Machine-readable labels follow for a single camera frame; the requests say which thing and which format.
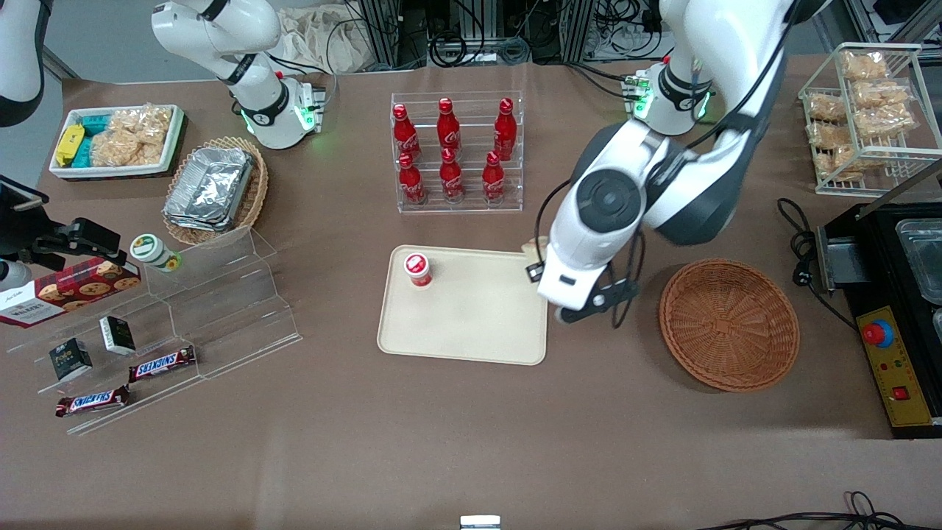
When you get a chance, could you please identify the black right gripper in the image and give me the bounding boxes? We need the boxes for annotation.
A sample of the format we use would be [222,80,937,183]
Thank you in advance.
[0,175,123,270]

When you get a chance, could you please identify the cream plastic tray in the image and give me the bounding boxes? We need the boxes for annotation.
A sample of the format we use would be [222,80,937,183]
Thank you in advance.
[376,244,551,367]

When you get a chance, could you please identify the oval wicker basket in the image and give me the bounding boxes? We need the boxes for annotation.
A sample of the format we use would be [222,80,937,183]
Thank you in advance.
[161,136,270,247]

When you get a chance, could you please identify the round wicker basket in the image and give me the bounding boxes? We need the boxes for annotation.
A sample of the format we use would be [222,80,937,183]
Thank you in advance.
[658,258,801,393]

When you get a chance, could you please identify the red tartan cookie box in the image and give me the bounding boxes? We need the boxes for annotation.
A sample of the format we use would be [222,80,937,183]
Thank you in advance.
[0,257,143,329]

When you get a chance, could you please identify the green lid yogurt cup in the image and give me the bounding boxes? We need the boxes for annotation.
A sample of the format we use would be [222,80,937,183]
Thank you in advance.
[130,233,183,274]

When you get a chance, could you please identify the white rectangular snack bin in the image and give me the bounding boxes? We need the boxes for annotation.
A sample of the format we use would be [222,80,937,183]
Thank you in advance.
[49,104,185,180]

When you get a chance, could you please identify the clear rice cracker bag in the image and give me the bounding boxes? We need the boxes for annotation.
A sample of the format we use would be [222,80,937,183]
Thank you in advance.
[90,131,161,168]
[110,105,174,146]

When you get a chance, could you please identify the clear acrylic bottle rack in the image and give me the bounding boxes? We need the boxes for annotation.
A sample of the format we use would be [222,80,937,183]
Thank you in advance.
[389,91,525,215]

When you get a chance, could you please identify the yellow snack packet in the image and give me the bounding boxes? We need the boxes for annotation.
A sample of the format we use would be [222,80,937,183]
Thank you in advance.
[55,124,86,167]

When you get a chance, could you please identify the red cola bottle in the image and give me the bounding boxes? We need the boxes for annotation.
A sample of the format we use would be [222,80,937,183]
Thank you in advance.
[436,97,462,152]
[439,147,466,204]
[397,152,428,206]
[482,150,506,205]
[392,103,422,163]
[493,97,517,162]

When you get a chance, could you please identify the small black carton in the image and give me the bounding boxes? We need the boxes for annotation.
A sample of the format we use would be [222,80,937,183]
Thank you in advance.
[99,316,138,356]
[49,338,94,382]

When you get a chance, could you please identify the red lid yogurt cup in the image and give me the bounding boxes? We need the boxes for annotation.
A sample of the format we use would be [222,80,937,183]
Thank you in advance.
[403,252,434,289]

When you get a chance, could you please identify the stacked foil containers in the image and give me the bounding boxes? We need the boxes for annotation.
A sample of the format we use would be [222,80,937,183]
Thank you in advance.
[163,146,255,233]

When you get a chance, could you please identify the snickers bar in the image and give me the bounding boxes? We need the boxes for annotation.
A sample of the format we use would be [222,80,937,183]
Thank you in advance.
[128,345,198,383]
[54,385,132,419]

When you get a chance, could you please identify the clear acrylic stepped shelf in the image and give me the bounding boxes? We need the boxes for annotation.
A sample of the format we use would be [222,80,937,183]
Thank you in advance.
[7,225,303,437]

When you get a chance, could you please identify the beige crumpled cloth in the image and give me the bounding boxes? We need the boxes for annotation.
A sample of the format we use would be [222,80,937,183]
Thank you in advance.
[274,6,385,75]

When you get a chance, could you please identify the bagged fried snack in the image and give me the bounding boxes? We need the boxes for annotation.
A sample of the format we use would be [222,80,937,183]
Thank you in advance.
[854,103,918,139]
[806,92,849,123]
[840,50,890,82]
[852,78,913,109]
[807,121,877,181]

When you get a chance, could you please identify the black appliance yellow panel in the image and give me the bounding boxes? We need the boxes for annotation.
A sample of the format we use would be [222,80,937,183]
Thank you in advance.
[813,158,942,441]

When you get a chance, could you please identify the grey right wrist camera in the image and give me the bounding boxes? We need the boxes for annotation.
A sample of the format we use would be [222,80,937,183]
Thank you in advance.
[0,260,32,293]

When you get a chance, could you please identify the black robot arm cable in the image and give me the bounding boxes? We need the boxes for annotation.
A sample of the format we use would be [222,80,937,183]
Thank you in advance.
[536,0,799,330]

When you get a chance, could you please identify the black coiled cable bundle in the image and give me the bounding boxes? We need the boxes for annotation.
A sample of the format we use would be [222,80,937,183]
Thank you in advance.
[429,28,532,68]

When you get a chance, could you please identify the aluminium frame post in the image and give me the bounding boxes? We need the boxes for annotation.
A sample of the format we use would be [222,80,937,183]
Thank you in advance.
[565,0,598,64]
[359,0,403,68]

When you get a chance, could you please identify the black power cable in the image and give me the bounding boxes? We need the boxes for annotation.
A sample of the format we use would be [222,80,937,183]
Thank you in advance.
[776,197,860,333]

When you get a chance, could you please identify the white wire basket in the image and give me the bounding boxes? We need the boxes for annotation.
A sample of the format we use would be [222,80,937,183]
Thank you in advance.
[798,42,942,197]

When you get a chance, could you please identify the black floor cables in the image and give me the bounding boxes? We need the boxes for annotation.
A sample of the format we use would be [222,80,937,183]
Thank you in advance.
[695,491,942,530]

